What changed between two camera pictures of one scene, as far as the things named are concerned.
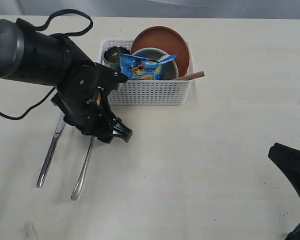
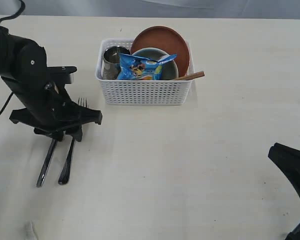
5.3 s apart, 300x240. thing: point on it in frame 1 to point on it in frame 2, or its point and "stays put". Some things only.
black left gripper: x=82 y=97 to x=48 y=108
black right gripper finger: x=295 y=163 stays put
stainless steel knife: x=59 y=131 stays put
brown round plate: x=167 y=39 stays put
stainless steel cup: x=111 y=57 stays put
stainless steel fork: x=80 y=180 to x=64 y=175
